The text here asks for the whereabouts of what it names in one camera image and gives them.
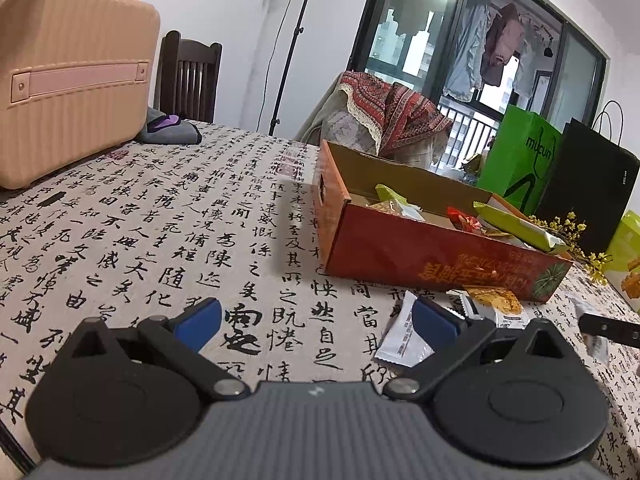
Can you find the black paper shopping bag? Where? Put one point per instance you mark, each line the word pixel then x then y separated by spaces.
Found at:
pixel 594 177

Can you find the green white snack bar packet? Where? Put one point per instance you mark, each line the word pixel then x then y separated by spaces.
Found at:
pixel 524 230

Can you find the grey purple folded cloth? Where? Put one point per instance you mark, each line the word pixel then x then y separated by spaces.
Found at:
pixel 168 129

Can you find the grey quilted chair cover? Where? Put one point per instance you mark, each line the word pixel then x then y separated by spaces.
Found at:
pixel 331 121

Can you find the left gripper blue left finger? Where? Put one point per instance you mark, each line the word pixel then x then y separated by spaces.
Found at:
pixel 197 324

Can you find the red patterned blanket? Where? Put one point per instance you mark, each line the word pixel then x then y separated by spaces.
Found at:
pixel 395 116

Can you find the calligraphy print tablecloth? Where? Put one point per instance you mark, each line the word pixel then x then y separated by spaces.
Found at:
pixel 149 229

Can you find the large red chips bag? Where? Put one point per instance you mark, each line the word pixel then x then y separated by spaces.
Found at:
pixel 464 222

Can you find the hanging pink jacket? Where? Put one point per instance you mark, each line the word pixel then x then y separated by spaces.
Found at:
pixel 502 40

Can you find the orange cardboard pumpkin box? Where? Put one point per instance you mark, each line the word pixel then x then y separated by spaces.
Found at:
pixel 359 242

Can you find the dark wooden chair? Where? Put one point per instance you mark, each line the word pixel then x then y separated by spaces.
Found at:
pixel 187 77

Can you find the green paper shopping bag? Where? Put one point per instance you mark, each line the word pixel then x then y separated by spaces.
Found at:
pixel 520 162

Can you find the studio lamp on stand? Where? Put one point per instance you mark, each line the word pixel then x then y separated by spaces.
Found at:
pixel 296 33

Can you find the pink small suitcase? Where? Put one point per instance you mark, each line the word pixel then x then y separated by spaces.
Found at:
pixel 75 80

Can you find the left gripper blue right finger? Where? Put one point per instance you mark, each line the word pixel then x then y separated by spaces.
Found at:
pixel 437 326

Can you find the white gold oat crisp packet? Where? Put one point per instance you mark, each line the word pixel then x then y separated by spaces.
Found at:
pixel 498 304

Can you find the yellow-green snack carton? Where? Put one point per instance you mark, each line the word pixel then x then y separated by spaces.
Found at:
pixel 622 268

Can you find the yellow dried flower branch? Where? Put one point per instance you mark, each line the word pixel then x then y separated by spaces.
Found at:
pixel 571 231

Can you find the pale green snack packet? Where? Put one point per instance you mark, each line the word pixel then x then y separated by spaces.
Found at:
pixel 391 202

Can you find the hanging light blue garment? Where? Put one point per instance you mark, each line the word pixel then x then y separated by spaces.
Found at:
pixel 463 76

